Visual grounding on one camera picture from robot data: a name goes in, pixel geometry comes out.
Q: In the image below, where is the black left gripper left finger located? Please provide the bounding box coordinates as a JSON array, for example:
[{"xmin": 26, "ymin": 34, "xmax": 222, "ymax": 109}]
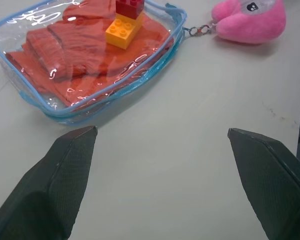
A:
[{"xmin": 0, "ymin": 125, "xmax": 99, "ymax": 240}]

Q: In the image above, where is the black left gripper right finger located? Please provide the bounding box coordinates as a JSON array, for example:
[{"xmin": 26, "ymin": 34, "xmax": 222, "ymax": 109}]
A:
[{"xmin": 226, "ymin": 127, "xmax": 300, "ymax": 240}]

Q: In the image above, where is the clear blue-trimmed zipper pouch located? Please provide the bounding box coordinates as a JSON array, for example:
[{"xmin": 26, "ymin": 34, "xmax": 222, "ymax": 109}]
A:
[{"xmin": 0, "ymin": 0, "xmax": 188, "ymax": 126}]

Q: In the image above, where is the orange cloth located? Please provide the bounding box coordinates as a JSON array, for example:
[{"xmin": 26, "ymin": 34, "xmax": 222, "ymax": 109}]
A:
[{"xmin": 5, "ymin": 0, "xmax": 175, "ymax": 108}]

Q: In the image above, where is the yellow toy building brick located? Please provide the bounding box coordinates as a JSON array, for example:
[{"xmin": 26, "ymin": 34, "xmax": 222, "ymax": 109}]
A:
[{"xmin": 105, "ymin": 9, "xmax": 145, "ymax": 51}]

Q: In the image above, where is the red toy building brick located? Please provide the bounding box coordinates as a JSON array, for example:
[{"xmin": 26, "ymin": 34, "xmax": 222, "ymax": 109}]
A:
[{"xmin": 115, "ymin": 0, "xmax": 146, "ymax": 20}]

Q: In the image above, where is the pink plush toy keychain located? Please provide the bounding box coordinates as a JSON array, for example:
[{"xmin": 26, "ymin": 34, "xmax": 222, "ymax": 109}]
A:
[{"xmin": 211, "ymin": 0, "xmax": 287, "ymax": 45}]

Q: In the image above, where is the metal keychain clasp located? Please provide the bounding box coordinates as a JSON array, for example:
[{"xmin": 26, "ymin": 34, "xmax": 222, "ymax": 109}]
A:
[{"xmin": 181, "ymin": 22, "xmax": 217, "ymax": 38}]

